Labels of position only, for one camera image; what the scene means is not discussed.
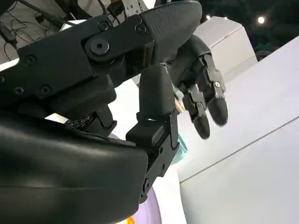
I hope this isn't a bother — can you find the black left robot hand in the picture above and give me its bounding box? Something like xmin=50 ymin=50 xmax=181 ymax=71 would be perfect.
xmin=172 ymin=35 xmax=229 ymax=140

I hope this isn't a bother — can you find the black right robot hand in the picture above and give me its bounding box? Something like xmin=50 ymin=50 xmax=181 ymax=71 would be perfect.
xmin=0 ymin=1 xmax=203 ymax=224

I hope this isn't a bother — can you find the small beige wooden block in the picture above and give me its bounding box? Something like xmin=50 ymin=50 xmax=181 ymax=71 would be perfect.
xmin=174 ymin=97 xmax=185 ymax=113

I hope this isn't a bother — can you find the pale green mug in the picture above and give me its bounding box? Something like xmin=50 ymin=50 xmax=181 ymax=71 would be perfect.
xmin=171 ymin=133 xmax=189 ymax=168

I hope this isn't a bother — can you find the lilac plate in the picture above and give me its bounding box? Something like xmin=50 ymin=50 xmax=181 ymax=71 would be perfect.
xmin=108 ymin=133 xmax=162 ymax=224

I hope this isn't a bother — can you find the black floor cable bundle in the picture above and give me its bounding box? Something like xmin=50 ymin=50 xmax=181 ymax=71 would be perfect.
xmin=0 ymin=0 xmax=75 ymax=51

